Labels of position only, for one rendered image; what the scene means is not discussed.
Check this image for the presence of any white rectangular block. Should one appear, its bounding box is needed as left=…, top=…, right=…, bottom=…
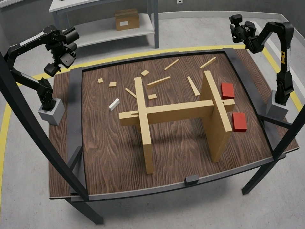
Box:
left=109, top=99, right=120, bottom=111

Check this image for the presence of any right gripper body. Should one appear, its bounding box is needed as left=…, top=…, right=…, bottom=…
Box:
left=231, top=14, right=244, bottom=43

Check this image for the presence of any tan wooden board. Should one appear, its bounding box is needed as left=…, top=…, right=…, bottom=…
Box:
left=199, top=70, right=232, bottom=163
left=134, top=77, right=153, bottom=174

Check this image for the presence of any red rectangular block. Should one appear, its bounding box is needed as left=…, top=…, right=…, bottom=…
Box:
left=232, top=112, right=247, bottom=132
left=221, top=83, right=234, bottom=100

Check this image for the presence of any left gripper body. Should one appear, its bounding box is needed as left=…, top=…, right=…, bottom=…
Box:
left=44, top=42, right=77, bottom=77

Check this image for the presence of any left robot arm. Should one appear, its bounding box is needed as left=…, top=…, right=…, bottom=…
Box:
left=3, top=25, right=79, bottom=112

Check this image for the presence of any wooden rail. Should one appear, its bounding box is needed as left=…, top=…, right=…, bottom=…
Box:
left=119, top=99, right=235, bottom=126

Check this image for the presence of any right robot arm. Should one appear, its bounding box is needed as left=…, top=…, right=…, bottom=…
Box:
left=240, top=21, right=294, bottom=106

